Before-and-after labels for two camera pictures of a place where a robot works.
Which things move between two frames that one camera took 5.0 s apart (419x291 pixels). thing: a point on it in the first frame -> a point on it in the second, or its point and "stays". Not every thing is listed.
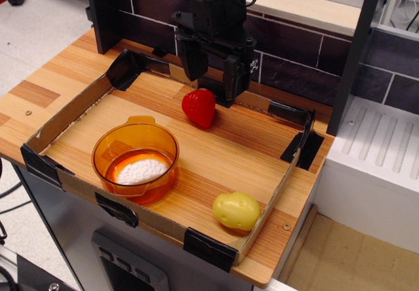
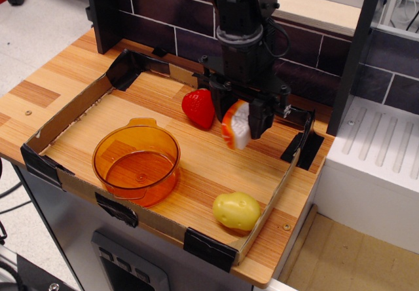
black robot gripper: (218, 19) -> (246, 66)
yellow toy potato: (236, 210) stays
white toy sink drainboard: (370, 179) stays
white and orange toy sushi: (141, 169) -> (235, 126)
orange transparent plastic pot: (138, 159) stays
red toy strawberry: (200, 105) stays
